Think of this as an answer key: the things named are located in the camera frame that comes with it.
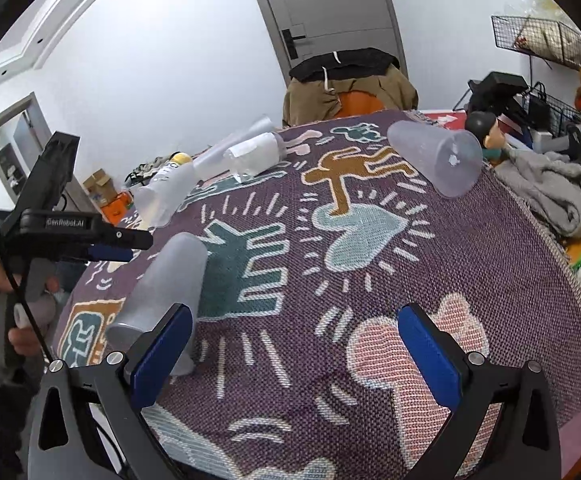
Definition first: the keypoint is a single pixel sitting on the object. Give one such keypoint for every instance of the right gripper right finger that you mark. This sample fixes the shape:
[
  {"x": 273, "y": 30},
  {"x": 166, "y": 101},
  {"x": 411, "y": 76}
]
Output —
[{"x": 524, "y": 442}]

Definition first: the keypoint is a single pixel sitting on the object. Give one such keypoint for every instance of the orange box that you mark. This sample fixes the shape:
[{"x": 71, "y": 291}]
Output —
[{"x": 117, "y": 208}]

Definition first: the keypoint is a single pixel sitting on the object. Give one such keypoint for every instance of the clear glass with white label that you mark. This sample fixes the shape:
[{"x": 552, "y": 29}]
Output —
[{"x": 250, "y": 158}]

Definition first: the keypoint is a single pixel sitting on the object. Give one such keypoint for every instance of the grey door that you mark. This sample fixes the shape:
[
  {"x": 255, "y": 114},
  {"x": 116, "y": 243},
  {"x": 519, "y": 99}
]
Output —
[{"x": 332, "y": 25}]

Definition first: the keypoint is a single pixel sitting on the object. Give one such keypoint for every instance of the grey towel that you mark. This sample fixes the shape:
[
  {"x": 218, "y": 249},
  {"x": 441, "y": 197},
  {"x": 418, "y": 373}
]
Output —
[{"x": 549, "y": 183}]

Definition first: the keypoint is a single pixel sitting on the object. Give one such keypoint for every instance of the black wire basket shelf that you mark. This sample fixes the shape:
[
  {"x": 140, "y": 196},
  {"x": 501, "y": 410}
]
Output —
[{"x": 550, "y": 40}]

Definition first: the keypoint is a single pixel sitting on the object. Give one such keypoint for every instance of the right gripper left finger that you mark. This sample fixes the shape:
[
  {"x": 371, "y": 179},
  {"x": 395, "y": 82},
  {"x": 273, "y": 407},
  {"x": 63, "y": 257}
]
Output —
[{"x": 88, "y": 421}]

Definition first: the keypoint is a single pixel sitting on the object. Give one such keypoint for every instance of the frosted cup at right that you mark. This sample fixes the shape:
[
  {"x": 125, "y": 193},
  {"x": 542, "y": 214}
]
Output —
[{"x": 450, "y": 159}]

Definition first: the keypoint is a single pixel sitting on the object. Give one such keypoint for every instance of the black door handle lock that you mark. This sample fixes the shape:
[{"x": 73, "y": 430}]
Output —
[{"x": 290, "y": 42}]

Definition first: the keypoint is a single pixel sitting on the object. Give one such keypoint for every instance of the patterned purple woven tablecloth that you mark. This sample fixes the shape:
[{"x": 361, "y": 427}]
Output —
[{"x": 299, "y": 369}]

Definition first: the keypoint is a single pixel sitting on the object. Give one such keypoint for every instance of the cardboard box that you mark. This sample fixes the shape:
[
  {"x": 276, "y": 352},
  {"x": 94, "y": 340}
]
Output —
[{"x": 100, "y": 188}]

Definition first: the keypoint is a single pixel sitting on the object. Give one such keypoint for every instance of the clear bottle with yellow cap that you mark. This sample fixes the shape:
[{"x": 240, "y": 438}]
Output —
[{"x": 157, "y": 201}]

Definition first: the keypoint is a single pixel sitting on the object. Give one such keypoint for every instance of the chair with brown jacket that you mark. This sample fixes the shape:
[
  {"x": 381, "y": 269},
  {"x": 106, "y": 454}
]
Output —
[{"x": 346, "y": 83}]

